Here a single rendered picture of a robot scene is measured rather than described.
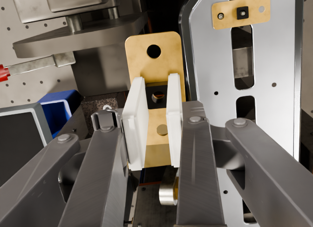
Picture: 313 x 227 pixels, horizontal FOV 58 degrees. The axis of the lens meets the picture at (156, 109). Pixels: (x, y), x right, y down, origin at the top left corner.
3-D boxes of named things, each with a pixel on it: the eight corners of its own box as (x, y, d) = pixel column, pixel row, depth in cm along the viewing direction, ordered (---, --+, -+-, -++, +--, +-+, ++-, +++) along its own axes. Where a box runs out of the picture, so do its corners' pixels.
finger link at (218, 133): (183, 144, 12) (258, 139, 11) (180, 101, 16) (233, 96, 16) (186, 175, 12) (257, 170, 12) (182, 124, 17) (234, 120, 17)
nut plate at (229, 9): (269, -6, 41) (272, -6, 40) (269, 21, 42) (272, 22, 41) (211, 3, 42) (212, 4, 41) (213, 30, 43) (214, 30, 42)
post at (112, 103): (145, 64, 76) (123, 131, 39) (126, 67, 77) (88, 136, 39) (141, 46, 74) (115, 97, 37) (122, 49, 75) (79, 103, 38)
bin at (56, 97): (87, 123, 83) (78, 137, 75) (55, 127, 84) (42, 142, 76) (77, 87, 79) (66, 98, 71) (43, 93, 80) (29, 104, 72)
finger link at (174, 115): (165, 113, 13) (182, 112, 13) (168, 73, 19) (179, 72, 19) (171, 169, 14) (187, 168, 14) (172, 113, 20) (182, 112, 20)
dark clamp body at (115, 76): (154, 44, 74) (143, 90, 39) (111, 51, 75) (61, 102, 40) (149, 15, 72) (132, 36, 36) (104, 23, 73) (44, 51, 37)
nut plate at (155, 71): (188, 140, 22) (189, 147, 21) (140, 143, 22) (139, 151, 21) (180, 30, 19) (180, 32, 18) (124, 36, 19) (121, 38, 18)
